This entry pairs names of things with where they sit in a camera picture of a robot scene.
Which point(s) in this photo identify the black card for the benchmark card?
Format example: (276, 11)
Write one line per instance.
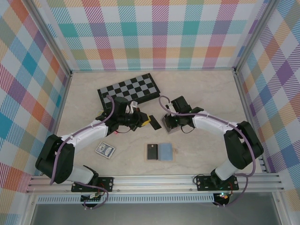
(152, 152)
(155, 123)

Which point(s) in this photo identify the beige card holder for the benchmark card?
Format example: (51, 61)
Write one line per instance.
(167, 152)

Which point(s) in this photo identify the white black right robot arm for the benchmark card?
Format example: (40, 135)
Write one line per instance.
(211, 124)

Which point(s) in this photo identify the blue playing card deck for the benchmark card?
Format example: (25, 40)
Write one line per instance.
(105, 150)

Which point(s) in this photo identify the pink toy microphone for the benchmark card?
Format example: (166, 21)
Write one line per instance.
(100, 114)

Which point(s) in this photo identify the black grey chessboard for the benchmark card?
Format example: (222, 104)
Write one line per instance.
(131, 87)

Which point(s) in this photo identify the small circuit board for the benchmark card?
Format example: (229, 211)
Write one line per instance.
(91, 198)
(222, 196)

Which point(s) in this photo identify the grey metal panel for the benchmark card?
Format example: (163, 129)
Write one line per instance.
(152, 214)

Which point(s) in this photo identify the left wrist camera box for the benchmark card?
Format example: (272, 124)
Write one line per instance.
(133, 106)

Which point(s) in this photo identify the aluminium frame bar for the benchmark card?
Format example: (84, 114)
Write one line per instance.
(62, 105)
(152, 69)
(246, 105)

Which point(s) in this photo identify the aluminium mounting rail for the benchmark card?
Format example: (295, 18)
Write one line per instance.
(152, 182)

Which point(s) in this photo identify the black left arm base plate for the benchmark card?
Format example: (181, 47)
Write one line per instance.
(106, 184)

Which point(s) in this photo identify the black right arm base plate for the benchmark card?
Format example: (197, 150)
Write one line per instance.
(202, 182)

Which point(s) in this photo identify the aluminium frame post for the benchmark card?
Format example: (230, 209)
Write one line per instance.
(49, 39)
(255, 35)

